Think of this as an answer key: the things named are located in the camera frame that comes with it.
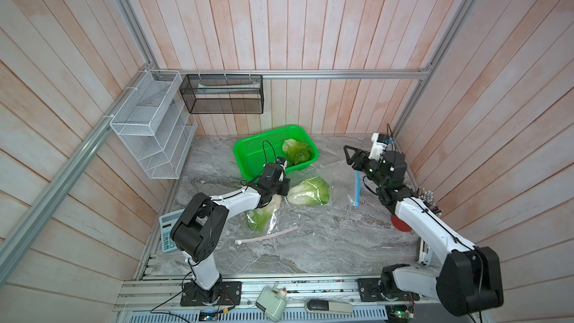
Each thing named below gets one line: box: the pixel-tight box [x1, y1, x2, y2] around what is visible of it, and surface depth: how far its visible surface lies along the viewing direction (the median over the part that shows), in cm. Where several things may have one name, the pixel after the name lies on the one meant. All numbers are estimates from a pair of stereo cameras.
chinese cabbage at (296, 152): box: [281, 138, 313, 167], surface depth 103 cm
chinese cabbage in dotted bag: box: [243, 202, 275, 232], surface depth 87 cm
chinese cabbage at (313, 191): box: [286, 175, 331, 206], surface depth 91 cm
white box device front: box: [254, 281, 287, 323], surface depth 70 cm
